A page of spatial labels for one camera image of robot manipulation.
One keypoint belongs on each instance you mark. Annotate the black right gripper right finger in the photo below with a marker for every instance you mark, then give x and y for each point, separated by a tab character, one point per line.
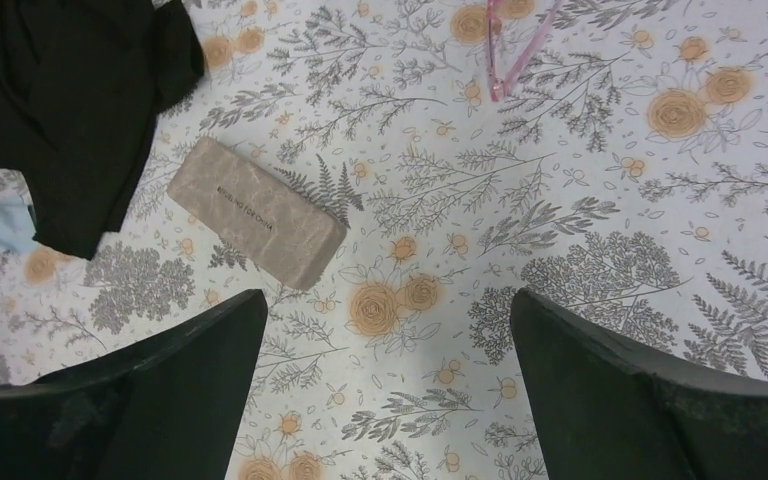
609	407

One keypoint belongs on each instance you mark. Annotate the black garment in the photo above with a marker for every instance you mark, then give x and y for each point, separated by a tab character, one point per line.
81	86

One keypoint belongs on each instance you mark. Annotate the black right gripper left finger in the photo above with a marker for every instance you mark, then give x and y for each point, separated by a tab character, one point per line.
166	407

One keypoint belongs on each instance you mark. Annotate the light blue cleaning cloth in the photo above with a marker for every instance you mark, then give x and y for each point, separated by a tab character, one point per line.
17	227

